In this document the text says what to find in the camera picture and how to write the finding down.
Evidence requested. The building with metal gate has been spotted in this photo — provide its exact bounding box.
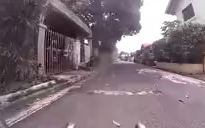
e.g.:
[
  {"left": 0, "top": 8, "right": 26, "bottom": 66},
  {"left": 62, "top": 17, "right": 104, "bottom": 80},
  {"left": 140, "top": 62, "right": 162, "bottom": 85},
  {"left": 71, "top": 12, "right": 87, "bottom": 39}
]
[{"left": 36, "top": 0, "right": 94, "bottom": 75}]

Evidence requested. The large dark tree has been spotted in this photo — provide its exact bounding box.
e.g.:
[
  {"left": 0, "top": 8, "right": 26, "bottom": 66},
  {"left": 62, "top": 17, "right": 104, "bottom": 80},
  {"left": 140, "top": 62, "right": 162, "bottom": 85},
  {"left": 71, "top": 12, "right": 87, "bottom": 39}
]
[{"left": 61, "top": 0, "right": 144, "bottom": 68}]

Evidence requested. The vehicle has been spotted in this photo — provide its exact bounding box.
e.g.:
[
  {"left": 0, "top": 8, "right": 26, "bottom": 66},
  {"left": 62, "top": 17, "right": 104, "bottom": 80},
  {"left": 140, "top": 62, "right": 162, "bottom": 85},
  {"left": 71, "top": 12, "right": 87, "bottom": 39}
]
[{"left": 133, "top": 43, "right": 157, "bottom": 67}]

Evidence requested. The grey asphalt road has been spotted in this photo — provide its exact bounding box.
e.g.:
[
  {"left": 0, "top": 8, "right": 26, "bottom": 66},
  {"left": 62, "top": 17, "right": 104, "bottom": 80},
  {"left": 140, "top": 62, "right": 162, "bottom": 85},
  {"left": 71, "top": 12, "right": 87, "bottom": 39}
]
[{"left": 4, "top": 59, "right": 205, "bottom": 128}]

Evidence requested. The robot's own part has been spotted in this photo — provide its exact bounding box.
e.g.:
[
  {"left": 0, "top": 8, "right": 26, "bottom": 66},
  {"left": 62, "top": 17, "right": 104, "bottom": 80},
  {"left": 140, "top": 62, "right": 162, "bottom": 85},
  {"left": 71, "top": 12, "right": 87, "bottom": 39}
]
[
  {"left": 65, "top": 122, "right": 76, "bottom": 128},
  {"left": 135, "top": 121, "right": 146, "bottom": 128}
]

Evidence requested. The concrete kerb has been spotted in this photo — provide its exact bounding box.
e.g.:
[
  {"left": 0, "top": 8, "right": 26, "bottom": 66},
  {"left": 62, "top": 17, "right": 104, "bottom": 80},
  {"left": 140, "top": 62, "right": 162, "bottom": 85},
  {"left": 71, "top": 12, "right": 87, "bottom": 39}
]
[{"left": 0, "top": 68, "right": 98, "bottom": 128}]

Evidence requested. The green hedge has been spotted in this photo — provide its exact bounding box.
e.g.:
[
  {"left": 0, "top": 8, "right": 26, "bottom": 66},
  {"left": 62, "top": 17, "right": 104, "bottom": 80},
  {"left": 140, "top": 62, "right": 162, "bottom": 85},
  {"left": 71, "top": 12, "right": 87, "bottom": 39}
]
[{"left": 152, "top": 19, "right": 205, "bottom": 65}]

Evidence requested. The mass of bushes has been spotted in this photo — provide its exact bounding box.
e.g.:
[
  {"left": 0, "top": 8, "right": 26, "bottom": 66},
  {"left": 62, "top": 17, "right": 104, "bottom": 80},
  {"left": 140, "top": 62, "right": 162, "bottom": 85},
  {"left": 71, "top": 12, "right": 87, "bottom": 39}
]
[{"left": 0, "top": 0, "right": 51, "bottom": 91}]

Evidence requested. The pale concrete pavement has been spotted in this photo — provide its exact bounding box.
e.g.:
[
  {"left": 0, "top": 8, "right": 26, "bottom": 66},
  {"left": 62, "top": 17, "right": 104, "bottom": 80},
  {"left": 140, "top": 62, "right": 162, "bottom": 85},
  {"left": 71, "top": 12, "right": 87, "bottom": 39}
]
[{"left": 156, "top": 68, "right": 205, "bottom": 84}]

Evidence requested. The white building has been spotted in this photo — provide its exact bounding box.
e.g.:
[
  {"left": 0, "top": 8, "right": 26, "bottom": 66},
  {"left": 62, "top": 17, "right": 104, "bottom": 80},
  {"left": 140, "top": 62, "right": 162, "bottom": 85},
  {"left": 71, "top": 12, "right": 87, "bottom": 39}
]
[{"left": 164, "top": 0, "right": 205, "bottom": 26}]

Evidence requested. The low pale wall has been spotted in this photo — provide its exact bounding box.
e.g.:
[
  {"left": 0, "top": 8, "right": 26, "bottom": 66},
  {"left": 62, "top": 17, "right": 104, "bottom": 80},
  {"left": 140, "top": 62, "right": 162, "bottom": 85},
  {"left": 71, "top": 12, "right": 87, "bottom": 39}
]
[{"left": 155, "top": 34, "right": 205, "bottom": 75}]

